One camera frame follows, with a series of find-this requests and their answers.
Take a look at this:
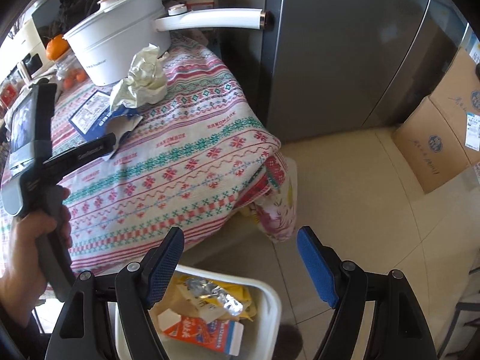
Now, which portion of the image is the blue cardboard box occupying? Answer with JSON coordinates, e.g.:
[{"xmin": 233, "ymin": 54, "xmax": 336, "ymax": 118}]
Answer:
[{"xmin": 68, "ymin": 90, "xmax": 143, "ymax": 161}]

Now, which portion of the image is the yellow snack wrapper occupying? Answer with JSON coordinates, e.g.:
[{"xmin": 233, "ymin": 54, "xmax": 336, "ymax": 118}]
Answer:
[{"xmin": 163, "ymin": 274, "xmax": 257, "ymax": 323}]

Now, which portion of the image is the white trash bin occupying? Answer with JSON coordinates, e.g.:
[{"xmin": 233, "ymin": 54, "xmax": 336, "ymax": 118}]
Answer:
[{"xmin": 113, "ymin": 264, "xmax": 283, "ymax": 360}]

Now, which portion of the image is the white kitchen appliance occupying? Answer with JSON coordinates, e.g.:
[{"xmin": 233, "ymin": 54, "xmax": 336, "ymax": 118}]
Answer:
[{"xmin": 1, "ymin": 19, "xmax": 54, "ymax": 80}]

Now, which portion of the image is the person's left hand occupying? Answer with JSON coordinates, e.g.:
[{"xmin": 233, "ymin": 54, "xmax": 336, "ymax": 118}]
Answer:
[{"xmin": 1, "ymin": 210, "xmax": 57, "ymax": 328}]

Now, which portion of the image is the red label jar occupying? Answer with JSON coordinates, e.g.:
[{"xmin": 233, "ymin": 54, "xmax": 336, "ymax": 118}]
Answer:
[{"xmin": 0, "ymin": 81, "xmax": 18, "ymax": 108}]

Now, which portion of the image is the large orange on teapot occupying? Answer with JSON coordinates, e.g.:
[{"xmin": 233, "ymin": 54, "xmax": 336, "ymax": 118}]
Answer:
[{"xmin": 46, "ymin": 34, "xmax": 70, "ymax": 61}]

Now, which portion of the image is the crumpled white paper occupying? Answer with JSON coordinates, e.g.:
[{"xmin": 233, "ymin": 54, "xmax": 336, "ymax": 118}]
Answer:
[{"xmin": 109, "ymin": 44, "xmax": 168, "ymax": 111}]

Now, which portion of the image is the white electric cooking pot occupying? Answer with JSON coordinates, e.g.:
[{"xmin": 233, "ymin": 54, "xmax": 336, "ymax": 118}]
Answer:
[{"xmin": 64, "ymin": 0, "xmax": 267, "ymax": 86}]

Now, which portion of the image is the black microwave oven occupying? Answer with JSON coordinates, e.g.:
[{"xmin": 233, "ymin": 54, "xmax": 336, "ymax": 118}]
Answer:
[{"xmin": 32, "ymin": 0, "xmax": 100, "ymax": 47}]

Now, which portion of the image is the floral plastic bag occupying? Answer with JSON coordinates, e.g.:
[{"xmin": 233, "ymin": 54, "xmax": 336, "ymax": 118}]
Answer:
[{"xmin": 235, "ymin": 152, "xmax": 298, "ymax": 242}]

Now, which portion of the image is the patterned tablecloth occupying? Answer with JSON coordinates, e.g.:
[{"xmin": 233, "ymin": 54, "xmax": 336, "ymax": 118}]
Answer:
[{"xmin": 0, "ymin": 33, "xmax": 283, "ymax": 277}]

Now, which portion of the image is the grey refrigerator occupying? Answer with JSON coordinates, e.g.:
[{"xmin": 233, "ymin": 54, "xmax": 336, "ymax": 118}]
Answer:
[{"xmin": 217, "ymin": 0, "xmax": 474, "ymax": 144}]

